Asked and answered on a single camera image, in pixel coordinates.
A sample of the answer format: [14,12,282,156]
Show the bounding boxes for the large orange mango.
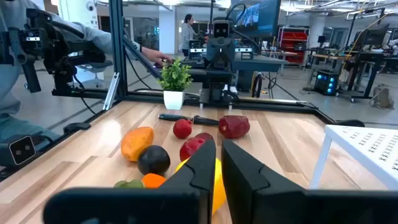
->
[120,126,155,163]

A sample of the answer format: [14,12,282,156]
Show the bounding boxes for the small red round fruit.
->
[172,118,193,140]

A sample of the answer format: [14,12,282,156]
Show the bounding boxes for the table-level camera box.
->
[0,134,37,167]

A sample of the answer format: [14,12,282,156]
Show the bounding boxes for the green plant white pot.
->
[156,58,193,111]

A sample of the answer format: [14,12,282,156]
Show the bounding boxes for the dark red round fruit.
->
[195,132,215,142]

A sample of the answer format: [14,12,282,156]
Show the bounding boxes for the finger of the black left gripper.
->
[220,42,236,68]
[206,42,221,68]

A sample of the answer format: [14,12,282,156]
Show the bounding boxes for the person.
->
[181,13,200,57]
[0,0,144,156]

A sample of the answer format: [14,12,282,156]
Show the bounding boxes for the green fruit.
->
[113,179,146,189]

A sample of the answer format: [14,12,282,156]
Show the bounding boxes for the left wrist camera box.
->
[213,20,231,40]

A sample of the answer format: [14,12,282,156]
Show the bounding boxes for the large display screen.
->
[229,0,282,37]

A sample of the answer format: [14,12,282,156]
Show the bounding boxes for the large dark red fruit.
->
[218,114,251,140]

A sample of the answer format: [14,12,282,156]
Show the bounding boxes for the person's hand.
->
[141,46,174,68]

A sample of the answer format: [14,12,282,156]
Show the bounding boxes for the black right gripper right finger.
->
[221,139,398,224]

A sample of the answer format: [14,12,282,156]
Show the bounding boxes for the black desk monitor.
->
[362,23,390,47]

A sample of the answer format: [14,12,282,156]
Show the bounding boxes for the black computer blue lights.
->
[313,70,340,96]

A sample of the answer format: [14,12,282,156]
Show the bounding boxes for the black aluminium table frame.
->
[51,0,366,128]

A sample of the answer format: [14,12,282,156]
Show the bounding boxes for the red storage bin rack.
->
[277,26,309,65]

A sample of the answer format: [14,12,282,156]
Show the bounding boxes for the grey office chair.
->
[76,58,114,90]

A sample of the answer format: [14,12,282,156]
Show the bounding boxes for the black knife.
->
[157,113,220,127]

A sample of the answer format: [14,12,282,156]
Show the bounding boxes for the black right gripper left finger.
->
[42,139,217,224]

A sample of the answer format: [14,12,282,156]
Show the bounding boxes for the white perforated shelf riser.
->
[309,124,398,190]

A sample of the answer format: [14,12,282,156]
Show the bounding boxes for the grey bag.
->
[369,83,395,110]

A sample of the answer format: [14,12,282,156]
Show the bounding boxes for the black table edge clamp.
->
[63,121,91,135]

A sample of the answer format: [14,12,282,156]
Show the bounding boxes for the black round fruit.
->
[137,144,172,176]

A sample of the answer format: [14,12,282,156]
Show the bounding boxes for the black standing desk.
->
[337,49,392,100]

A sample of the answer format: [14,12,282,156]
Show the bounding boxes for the red apple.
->
[179,136,206,162]

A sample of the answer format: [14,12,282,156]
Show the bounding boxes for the small orange tangerine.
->
[141,173,167,189]

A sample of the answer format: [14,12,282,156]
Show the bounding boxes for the yellow fruit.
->
[174,157,227,216]

